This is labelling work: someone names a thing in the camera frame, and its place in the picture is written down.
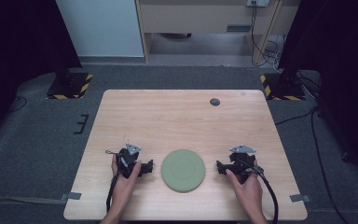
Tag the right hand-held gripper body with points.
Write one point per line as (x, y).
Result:
(240, 163)

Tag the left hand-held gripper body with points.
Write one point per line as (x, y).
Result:
(127, 161)

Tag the person's left hand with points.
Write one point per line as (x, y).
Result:
(122, 189)

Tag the person's right hand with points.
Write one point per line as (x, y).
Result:
(250, 193)

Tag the grey round table grommet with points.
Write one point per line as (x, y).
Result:
(214, 102)

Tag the grey tape strip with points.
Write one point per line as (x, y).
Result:
(71, 196)
(300, 198)

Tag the black hazard-striped stand base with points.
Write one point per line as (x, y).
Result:
(281, 88)
(74, 85)

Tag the white panel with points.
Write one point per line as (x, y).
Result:
(101, 28)

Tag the dark curtain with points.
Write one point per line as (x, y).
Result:
(338, 62)
(18, 46)

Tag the light wooden desk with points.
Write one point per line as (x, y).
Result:
(199, 18)

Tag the white power strip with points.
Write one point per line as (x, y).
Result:
(258, 2)

